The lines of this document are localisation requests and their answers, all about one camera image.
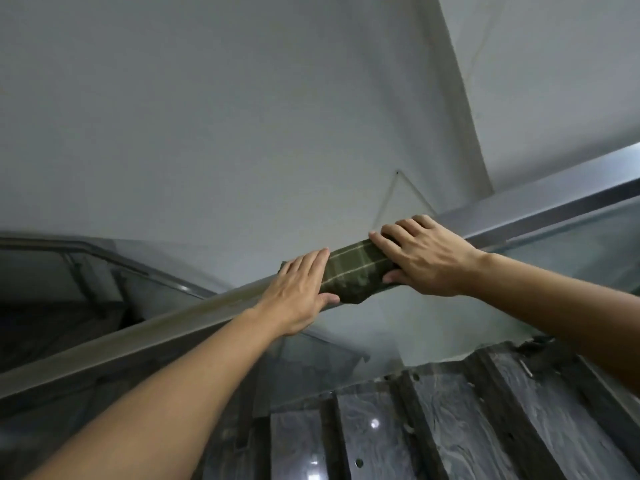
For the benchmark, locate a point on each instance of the person's left hand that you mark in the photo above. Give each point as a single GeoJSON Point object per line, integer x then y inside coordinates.
{"type": "Point", "coordinates": [295, 299]}

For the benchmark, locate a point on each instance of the person's right hand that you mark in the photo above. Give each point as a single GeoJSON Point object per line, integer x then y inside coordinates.
{"type": "Point", "coordinates": [435, 264]}

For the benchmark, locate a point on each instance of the person's right middle finger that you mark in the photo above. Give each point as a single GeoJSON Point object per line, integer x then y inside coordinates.
{"type": "Point", "coordinates": [400, 237]}

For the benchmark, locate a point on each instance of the person's right little finger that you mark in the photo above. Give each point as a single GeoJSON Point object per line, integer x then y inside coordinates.
{"type": "Point", "coordinates": [429, 223]}

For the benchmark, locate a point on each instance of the person's left little finger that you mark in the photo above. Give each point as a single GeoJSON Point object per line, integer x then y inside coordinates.
{"type": "Point", "coordinates": [280, 278]}

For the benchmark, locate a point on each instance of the person's right thumb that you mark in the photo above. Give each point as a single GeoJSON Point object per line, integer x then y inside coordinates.
{"type": "Point", "coordinates": [396, 277]}

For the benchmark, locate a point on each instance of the person's left middle finger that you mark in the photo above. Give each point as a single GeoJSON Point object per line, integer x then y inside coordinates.
{"type": "Point", "coordinates": [306, 267]}

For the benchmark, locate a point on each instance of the person's left thumb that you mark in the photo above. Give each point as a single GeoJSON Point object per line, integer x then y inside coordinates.
{"type": "Point", "coordinates": [328, 300]}

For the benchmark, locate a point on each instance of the green plaid cloth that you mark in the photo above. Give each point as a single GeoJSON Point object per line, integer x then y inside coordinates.
{"type": "Point", "coordinates": [352, 269]}

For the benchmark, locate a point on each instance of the person's right forearm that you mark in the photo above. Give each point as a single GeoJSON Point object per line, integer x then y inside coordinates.
{"type": "Point", "coordinates": [565, 309]}

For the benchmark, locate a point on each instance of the person's left forearm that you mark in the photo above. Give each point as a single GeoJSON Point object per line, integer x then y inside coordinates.
{"type": "Point", "coordinates": [165, 409]}

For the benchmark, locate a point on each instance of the glass balustrade panel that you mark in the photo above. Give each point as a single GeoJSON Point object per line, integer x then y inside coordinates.
{"type": "Point", "coordinates": [160, 299]}
{"type": "Point", "coordinates": [590, 239]}

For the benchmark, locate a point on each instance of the steel stair handrail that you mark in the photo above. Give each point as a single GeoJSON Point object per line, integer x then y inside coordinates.
{"type": "Point", "coordinates": [125, 267]}
{"type": "Point", "coordinates": [550, 199]}

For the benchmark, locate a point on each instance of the grey marble staircase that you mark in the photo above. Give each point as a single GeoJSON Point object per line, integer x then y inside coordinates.
{"type": "Point", "coordinates": [375, 434]}

